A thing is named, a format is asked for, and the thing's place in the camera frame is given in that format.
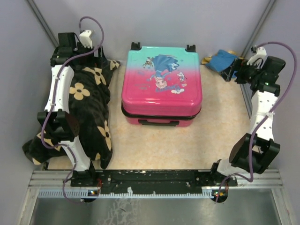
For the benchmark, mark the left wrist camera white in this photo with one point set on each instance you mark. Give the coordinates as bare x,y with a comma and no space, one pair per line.
85,38

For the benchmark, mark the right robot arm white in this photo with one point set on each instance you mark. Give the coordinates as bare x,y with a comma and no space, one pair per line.
256,149

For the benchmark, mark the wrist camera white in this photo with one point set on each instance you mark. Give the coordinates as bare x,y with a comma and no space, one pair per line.
85,38
259,53

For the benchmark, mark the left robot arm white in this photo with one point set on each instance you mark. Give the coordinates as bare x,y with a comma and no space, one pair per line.
59,127

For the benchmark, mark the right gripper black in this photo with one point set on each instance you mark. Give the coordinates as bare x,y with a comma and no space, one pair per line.
239,65

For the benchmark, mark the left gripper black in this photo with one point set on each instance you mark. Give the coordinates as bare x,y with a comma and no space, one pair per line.
101,62

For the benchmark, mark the black blanket yellow flowers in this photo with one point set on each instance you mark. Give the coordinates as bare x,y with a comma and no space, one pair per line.
89,96

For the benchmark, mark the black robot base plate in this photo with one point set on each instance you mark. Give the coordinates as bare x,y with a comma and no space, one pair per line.
149,181

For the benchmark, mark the yellow white patterned cloth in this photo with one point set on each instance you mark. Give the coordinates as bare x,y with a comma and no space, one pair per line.
206,60

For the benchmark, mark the blue folded cloth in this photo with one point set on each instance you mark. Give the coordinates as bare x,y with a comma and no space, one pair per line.
221,61

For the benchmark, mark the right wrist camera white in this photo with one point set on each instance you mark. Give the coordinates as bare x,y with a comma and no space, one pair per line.
259,53

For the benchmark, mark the teal hard-shell suitcase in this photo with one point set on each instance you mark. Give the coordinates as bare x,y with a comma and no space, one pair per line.
162,86

